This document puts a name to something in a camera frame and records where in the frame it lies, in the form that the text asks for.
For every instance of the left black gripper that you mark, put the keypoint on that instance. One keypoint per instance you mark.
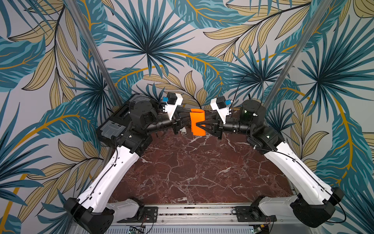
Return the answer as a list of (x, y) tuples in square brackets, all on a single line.
[(177, 121)]

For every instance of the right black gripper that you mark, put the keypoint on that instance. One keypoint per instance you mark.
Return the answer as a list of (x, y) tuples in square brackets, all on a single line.
[(218, 126)]

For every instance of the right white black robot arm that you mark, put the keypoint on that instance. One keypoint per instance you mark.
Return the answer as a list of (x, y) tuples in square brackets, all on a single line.
[(315, 202)]

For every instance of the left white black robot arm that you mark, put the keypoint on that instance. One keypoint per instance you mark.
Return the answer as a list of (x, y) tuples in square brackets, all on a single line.
[(91, 210)]

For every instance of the black plastic toolbox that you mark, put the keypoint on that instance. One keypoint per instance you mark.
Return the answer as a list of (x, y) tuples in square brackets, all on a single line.
[(124, 128)]

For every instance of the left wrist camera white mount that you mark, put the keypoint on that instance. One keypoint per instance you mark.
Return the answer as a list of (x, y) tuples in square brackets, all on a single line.
[(172, 101)]

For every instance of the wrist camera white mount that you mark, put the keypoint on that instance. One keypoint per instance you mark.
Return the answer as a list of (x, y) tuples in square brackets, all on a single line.
[(221, 106), (172, 101)]

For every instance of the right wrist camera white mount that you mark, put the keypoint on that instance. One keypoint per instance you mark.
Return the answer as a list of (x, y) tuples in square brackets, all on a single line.
[(221, 106)]

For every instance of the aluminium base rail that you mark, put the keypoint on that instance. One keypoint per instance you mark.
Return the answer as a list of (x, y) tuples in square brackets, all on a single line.
[(211, 218)]

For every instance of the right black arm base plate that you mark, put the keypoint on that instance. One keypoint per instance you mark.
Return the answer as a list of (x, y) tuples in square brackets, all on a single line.
[(245, 215)]

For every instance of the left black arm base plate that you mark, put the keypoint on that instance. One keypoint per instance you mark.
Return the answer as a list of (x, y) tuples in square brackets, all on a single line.
[(146, 214)]

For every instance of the left aluminium frame post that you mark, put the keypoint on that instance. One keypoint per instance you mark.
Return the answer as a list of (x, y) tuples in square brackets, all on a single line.
[(91, 44)]

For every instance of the aluminium frame post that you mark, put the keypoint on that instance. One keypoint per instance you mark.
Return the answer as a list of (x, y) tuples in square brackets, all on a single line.
[(91, 44), (310, 28)]

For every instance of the right aluminium frame post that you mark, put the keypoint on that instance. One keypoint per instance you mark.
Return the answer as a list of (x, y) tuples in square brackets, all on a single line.
[(310, 28)]

